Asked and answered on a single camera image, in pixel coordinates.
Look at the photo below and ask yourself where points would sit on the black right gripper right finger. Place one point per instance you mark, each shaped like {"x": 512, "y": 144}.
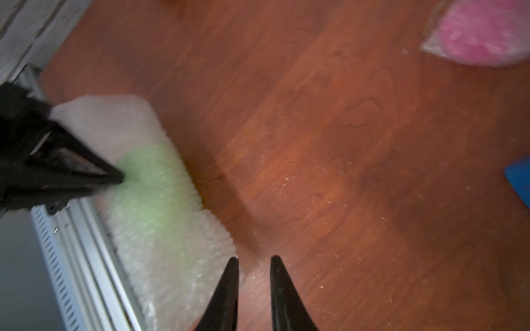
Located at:
{"x": 287, "y": 309}

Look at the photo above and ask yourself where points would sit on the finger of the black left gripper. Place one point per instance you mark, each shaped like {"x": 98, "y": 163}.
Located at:
{"x": 74, "y": 172}

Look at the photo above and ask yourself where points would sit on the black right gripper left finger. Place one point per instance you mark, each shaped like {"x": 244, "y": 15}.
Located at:
{"x": 221, "y": 312}

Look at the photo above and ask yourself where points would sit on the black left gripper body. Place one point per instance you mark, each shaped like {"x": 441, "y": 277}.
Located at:
{"x": 25, "y": 126}

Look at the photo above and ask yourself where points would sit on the bubble wrap sheet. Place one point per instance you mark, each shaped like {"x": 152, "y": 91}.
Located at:
{"x": 171, "y": 297}
{"x": 480, "y": 31}

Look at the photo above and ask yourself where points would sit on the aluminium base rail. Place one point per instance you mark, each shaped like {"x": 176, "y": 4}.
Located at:
{"x": 90, "y": 285}

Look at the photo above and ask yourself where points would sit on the green plastic wine glass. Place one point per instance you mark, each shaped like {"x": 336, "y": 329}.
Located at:
{"x": 151, "y": 212}

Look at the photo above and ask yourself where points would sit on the blue tape dispenser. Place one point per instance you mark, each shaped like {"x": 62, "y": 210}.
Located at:
{"x": 518, "y": 176}

